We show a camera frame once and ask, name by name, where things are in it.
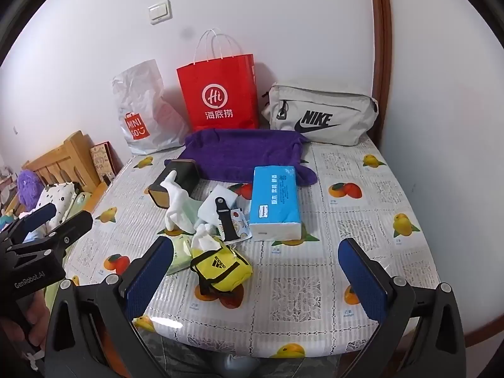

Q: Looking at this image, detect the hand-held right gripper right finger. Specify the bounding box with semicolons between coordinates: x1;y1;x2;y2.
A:
338;238;467;378

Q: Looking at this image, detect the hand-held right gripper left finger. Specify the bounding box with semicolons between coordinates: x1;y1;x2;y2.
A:
41;237;176;378

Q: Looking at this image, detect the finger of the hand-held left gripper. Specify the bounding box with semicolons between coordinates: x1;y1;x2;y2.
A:
45;210;94;253
15;203;58;234

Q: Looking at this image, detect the green tissue pack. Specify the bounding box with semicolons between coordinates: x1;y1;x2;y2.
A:
165;234;194;276

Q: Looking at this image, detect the white rectangular card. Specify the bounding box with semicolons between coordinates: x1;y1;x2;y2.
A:
197;184;237;226

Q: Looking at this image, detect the fruit print wet wipe packet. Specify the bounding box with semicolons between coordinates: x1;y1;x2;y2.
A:
230;207;251;240

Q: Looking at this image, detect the person's left hand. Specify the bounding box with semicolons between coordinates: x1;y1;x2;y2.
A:
0;291;52;360

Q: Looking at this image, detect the dotted white pillow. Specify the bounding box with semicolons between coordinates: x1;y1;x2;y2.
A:
35;181;79;229

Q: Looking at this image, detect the purple plush toy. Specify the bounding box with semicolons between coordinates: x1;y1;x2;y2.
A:
16;170;45;209

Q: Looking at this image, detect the fruit print tablecloth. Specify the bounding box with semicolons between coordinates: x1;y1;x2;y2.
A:
63;136;442;367

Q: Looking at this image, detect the wooden headboard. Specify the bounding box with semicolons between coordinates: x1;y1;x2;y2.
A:
21;130;109;213

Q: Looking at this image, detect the black box with wood trim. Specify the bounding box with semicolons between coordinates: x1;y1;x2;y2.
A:
148;158;199;199

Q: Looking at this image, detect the blue tissue pack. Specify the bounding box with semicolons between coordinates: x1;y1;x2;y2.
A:
250;165;303;242

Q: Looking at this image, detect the white plastic shopping bag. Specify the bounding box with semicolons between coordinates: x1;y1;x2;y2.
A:
112;59;192;156

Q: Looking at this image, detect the purple towel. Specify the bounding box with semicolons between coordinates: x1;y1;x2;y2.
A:
183;128;318;186

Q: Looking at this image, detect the grey waist bag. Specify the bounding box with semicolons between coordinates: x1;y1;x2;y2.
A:
261;82;379;146

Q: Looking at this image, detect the red paper bag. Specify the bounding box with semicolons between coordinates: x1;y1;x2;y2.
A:
176;27;261;134

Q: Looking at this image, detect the black watch strap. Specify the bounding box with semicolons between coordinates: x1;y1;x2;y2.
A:
215;197;241;242

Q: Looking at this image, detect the white light switch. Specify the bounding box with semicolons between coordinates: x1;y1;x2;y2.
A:
148;1;173;25

